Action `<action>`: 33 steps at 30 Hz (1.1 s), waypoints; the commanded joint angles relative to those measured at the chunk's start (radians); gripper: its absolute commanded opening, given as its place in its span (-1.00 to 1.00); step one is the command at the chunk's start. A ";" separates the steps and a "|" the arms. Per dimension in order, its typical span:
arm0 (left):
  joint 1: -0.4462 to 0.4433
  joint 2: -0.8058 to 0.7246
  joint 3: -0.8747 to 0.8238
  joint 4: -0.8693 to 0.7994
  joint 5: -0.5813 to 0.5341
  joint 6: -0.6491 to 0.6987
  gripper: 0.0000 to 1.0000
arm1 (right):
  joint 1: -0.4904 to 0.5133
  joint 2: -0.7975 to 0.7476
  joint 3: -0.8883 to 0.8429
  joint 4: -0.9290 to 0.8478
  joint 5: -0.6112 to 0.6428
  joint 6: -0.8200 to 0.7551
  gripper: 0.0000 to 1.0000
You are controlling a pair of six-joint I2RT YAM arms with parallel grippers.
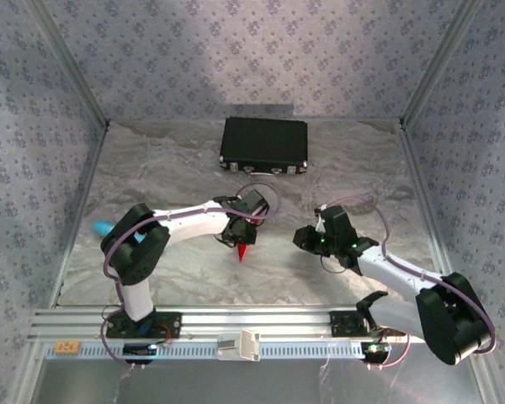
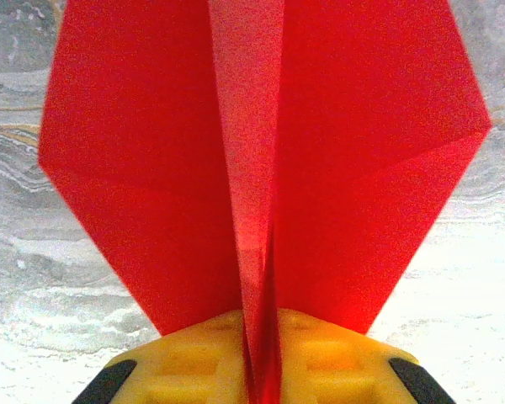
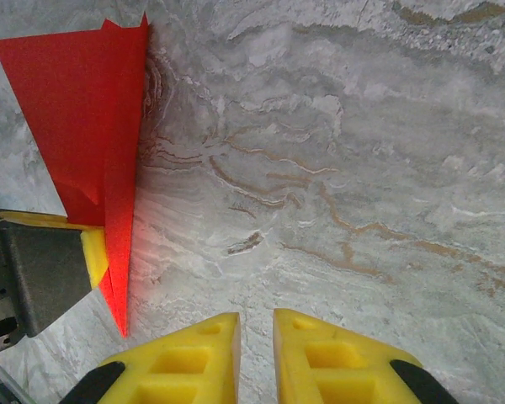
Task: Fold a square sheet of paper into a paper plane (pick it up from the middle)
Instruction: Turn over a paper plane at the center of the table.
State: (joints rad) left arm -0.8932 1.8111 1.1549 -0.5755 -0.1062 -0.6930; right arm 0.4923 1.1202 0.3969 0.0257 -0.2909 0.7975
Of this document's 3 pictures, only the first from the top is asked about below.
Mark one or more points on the aluminium frame post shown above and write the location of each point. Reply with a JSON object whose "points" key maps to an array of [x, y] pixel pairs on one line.
{"points": [[439, 63], [69, 63]]}

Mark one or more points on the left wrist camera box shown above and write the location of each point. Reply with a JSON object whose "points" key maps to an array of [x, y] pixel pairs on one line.
{"points": [[261, 209]]}

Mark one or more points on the orange tag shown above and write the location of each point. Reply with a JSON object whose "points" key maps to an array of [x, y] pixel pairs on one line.
{"points": [[67, 347]]}

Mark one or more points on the aluminium side rail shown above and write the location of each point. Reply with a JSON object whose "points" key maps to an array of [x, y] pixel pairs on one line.
{"points": [[421, 185], [88, 185]]}

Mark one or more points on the white plastic bracket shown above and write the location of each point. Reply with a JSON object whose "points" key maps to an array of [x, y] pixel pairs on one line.
{"points": [[246, 347]]}

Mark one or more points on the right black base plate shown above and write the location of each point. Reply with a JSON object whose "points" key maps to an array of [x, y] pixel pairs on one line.
{"points": [[341, 324]]}

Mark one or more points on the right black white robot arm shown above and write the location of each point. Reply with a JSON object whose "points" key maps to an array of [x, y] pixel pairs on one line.
{"points": [[450, 324]]}

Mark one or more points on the black hard case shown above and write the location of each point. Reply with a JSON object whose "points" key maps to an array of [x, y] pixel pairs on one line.
{"points": [[263, 143]]}

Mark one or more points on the red cloth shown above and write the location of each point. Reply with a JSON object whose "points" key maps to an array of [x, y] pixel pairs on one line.
{"points": [[242, 252]]}

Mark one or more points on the aluminium mounting rail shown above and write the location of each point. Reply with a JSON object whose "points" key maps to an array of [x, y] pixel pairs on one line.
{"points": [[256, 320]]}

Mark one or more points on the small black circuit board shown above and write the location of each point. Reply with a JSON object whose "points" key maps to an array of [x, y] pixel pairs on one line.
{"points": [[376, 349], [139, 349]]}

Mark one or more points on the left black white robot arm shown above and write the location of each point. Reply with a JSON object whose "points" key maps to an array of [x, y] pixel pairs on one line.
{"points": [[134, 252]]}

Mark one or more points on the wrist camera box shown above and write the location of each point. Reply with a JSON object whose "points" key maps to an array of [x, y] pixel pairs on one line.
{"points": [[320, 223], [261, 209]]}

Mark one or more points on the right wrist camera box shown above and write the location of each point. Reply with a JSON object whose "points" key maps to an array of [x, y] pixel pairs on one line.
{"points": [[320, 223]]}

